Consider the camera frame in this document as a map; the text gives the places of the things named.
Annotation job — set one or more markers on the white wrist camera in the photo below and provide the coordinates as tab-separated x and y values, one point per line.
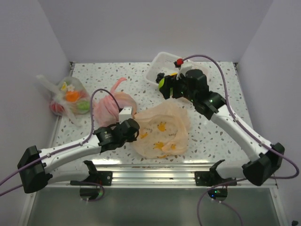
182	66
125	114

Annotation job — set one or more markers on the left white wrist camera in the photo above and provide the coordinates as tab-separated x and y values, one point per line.
125	114

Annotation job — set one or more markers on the green toy lime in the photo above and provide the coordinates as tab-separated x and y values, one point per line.
161	83

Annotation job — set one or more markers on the pink plastic bag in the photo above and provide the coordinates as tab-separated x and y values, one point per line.
106	112

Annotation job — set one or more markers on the dark toy grapes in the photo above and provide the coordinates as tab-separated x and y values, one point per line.
160	76

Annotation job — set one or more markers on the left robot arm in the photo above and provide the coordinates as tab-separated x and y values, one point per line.
36	167

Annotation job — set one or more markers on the clear plastic bag with fruit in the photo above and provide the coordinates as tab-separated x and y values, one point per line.
69	97

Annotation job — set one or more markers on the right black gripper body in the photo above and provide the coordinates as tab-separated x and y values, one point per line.
179	88

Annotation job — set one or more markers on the aluminium mounting rail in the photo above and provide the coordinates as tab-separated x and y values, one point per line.
133	175

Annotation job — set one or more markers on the white plastic basket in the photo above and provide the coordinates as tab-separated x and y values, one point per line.
164	63

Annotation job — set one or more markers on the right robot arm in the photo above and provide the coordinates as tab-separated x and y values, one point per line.
263	157

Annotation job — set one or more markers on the right black base bracket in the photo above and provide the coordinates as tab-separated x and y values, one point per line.
207	178

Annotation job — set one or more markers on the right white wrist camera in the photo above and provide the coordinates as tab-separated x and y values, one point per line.
182	66

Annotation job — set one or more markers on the black base bracket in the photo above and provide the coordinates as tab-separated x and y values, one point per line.
207	178
98	178

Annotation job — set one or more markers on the left black base bracket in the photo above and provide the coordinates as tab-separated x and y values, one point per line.
98	178

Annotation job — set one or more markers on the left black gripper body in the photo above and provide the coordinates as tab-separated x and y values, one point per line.
122	141

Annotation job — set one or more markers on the orange plastic bag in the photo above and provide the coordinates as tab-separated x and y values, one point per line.
164	131

